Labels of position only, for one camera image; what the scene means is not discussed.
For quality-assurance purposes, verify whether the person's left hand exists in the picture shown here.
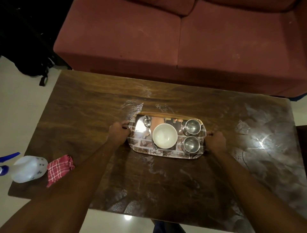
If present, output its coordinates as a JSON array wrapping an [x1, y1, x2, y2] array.
[[106, 120, 132, 147]]

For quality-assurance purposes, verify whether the person's right hand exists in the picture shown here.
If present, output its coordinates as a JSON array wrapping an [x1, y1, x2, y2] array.
[[204, 131, 228, 155]]

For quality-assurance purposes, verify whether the brick pattern glossy tray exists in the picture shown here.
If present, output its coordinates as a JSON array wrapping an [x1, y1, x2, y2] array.
[[126, 111, 208, 160]]

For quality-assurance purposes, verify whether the steel cup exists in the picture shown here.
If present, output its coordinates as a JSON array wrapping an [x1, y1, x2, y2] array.
[[183, 119, 202, 135], [183, 136, 201, 153]]

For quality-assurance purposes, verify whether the steel spoon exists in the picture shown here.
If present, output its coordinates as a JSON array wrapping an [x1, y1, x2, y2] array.
[[143, 115, 158, 151]]

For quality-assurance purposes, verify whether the white ceramic bowl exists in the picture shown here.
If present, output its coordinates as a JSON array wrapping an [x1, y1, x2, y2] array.
[[152, 124, 178, 149]]

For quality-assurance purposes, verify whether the red checked cloth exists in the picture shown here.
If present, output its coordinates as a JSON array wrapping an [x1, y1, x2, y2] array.
[[46, 155, 75, 189]]

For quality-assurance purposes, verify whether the clear spray bottle blue nozzle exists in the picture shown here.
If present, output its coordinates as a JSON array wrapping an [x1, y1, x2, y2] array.
[[0, 152, 49, 184]]

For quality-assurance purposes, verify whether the person's left forearm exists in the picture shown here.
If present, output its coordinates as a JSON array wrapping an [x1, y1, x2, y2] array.
[[0, 140, 122, 233]]

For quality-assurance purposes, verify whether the person's right jeans leg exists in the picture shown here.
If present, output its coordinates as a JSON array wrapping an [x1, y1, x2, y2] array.
[[152, 220, 186, 233]]

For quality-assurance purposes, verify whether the brown marbled wooden table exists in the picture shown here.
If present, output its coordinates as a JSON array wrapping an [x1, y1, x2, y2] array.
[[8, 69, 307, 233]]

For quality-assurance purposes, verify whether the dark wooden side table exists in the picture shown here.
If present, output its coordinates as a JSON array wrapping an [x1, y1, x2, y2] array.
[[296, 125, 307, 171]]

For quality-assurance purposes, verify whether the red fabric sofa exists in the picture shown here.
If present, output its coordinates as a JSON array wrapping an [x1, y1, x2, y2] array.
[[53, 0, 307, 98]]

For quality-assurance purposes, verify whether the black bag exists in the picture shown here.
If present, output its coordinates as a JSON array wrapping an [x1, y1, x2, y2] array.
[[0, 0, 73, 87]]

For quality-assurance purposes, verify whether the red sofa back cushion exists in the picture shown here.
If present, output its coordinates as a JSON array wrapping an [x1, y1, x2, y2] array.
[[206, 0, 299, 12], [134, 0, 198, 16]]

